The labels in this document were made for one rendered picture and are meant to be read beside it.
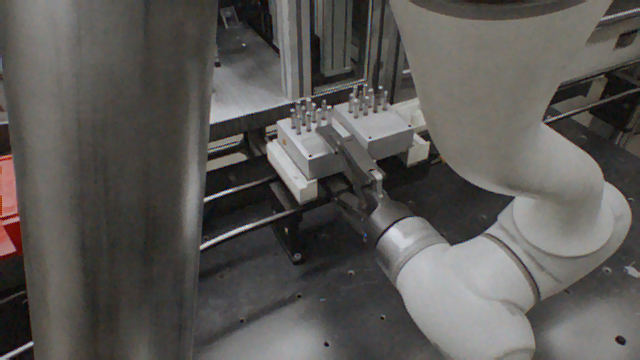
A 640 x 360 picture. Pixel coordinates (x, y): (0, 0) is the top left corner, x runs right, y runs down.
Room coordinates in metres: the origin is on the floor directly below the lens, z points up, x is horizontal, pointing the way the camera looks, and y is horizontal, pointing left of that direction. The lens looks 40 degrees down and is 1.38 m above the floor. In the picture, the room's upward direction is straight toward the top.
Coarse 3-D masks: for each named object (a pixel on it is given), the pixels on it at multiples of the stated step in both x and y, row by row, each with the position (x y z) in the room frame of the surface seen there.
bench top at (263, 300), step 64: (576, 128) 1.04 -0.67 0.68; (320, 192) 0.79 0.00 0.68; (448, 192) 0.79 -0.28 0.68; (256, 256) 0.60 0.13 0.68; (320, 256) 0.60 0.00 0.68; (0, 320) 0.46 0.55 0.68; (256, 320) 0.46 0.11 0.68; (320, 320) 0.46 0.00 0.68; (384, 320) 0.46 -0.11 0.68; (576, 320) 0.46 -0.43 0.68
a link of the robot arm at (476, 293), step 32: (416, 256) 0.38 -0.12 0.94; (448, 256) 0.37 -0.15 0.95; (480, 256) 0.36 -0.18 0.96; (512, 256) 0.36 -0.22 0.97; (416, 288) 0.34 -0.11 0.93; (448, 288) 0.33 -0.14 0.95; (480, 288) 0.32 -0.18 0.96; (512, 288) 0.32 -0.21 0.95; (416, 320) 0.32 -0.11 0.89; (448, 320) 0.30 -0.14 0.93; (480, 320) 0.29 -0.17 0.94; (512, 320) 0.29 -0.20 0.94; (448, 352) 0.28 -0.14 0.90; (480, 352) 0.26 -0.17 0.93; (512, 352) 0.26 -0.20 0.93
